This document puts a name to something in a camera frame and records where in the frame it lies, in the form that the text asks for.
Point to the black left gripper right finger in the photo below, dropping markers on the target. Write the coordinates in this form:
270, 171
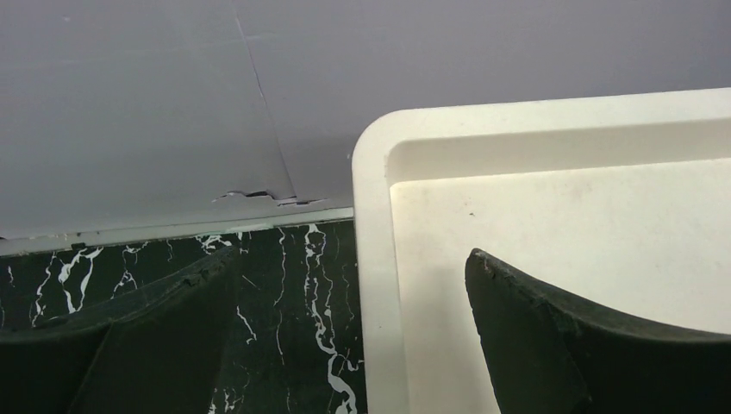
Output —
548, 350

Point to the white drawer organizer box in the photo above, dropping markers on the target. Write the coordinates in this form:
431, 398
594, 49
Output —
623, 200

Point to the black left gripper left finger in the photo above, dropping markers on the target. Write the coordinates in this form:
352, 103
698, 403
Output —
157, 349

